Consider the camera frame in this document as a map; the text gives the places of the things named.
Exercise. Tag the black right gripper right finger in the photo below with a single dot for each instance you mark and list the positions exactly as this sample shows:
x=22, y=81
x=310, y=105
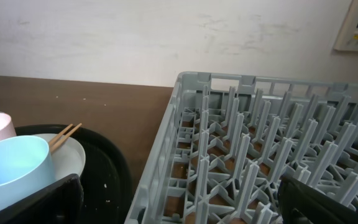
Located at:
x=299, y=203

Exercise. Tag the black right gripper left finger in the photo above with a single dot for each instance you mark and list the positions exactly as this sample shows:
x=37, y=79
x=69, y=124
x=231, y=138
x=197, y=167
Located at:
x=60, y=202

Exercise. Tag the light blue plastic cup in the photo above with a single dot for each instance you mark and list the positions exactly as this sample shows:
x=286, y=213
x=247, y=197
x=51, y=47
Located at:
x=25, y=167

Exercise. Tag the grey plastic dishwasher rack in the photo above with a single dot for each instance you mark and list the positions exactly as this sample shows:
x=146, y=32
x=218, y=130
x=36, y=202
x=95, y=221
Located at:
x=226, y=141

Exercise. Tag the white round plate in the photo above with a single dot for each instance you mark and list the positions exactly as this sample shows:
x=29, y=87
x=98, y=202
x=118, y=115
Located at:
x=68, y=159

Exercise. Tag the round black serving tray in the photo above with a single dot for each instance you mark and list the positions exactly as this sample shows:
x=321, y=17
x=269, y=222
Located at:
x=106, y=180

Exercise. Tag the wooden chopstick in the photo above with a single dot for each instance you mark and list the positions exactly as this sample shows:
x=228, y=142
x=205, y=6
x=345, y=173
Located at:
x=63, y=139
x=59, y=135

